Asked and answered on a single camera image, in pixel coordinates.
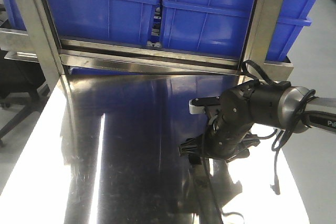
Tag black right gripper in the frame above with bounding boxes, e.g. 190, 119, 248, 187
179, 83, 260, 162

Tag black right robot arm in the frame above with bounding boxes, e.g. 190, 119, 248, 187
179, 80, 335, 162

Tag blue plastic bin right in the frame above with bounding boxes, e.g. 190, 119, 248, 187
160, 0, 254, 58

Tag blue plastic bin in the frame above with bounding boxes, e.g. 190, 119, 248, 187
160, 0, 254, 58
47, 0, 160, 46

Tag blue plastic bin left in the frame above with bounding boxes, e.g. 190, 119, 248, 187
47, 0, 160, 46

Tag black office chair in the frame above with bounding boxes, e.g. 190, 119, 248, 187
1, 50, 49, 137

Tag blue bin far right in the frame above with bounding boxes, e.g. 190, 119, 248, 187
266, 0, 316, 62

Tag stainless steel rack frame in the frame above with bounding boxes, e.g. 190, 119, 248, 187
1, 0, 293, 84

